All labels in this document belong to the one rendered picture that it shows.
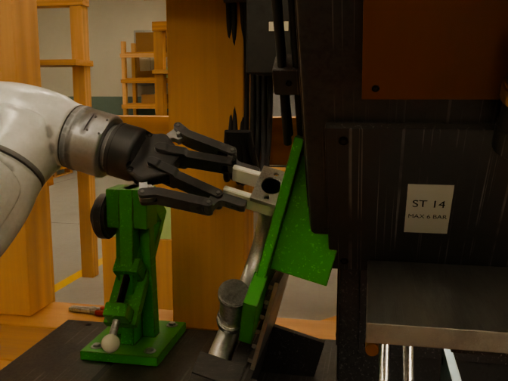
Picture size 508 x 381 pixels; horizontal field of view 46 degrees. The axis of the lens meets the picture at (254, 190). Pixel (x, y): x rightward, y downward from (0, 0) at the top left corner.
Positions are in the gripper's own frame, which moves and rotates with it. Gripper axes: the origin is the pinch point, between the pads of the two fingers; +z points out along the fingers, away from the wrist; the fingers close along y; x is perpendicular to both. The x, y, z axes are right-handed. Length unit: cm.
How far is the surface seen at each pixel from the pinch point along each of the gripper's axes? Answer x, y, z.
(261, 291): -2.4, -14.5, 5.6
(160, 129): 26.0, 24.4, -26.3
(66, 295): 308, 80, -144
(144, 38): 703, 711, -417
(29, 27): 15, 31, -55
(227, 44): 6.4, 31.4, -15.0
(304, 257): -3.8, -9.4, 9.2
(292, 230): -5.7, -7.6, 7.0
